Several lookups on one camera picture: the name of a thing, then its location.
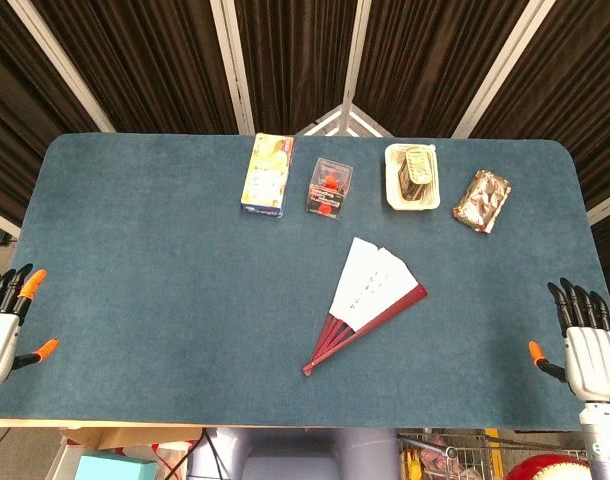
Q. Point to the gold tin can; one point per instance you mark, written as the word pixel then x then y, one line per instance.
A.
pixel 416 170

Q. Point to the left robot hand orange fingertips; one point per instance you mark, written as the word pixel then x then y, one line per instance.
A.
pixel 0 335

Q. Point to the white rectangular tray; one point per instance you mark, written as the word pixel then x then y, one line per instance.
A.
pixel 392 195

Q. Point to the white frame post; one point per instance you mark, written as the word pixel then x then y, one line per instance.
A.
pixel 500 70
pixel 357 50
pixel 60 62
pixel 231 60

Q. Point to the grey robot torso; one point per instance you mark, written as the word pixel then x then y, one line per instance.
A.
pixel 290 450

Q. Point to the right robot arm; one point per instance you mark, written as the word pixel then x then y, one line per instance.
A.
pixel 602 440

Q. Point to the right robot hand orange thumbtip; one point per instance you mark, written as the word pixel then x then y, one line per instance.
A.
pixel 592 355

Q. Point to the dark brown curtain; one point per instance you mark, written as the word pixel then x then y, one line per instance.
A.
pixel 295 50

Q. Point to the red ribbed paper folding fan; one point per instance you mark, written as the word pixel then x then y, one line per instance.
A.
pixel 370 285

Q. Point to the shiny foil snack packet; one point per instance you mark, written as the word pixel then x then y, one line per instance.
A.
pixel 481 201

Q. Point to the blue table cloth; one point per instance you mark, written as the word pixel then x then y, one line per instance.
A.
pixel 160 300

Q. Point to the white triangular frame brace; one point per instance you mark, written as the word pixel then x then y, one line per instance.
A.
pixel 342 112

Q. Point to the white frame crossbar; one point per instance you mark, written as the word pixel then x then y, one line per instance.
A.
pixel 0 220
pixel 607 210

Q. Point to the teal box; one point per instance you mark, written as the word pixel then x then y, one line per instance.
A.
pixel 117 467

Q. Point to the clear plastic coffee capsule box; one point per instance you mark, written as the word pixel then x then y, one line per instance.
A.
pixel 329 192

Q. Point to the yellow and blue carton box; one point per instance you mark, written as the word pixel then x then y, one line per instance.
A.
pixel 266 175

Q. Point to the red and white ball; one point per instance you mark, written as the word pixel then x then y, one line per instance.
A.
pixel 550 470

